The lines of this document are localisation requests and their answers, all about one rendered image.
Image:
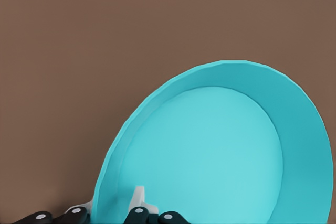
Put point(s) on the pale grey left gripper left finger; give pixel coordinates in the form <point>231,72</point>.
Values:
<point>73,212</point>

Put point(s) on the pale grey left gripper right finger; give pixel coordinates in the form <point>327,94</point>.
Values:
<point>141,208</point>

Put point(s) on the blue plate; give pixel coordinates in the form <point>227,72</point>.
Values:
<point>210,142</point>

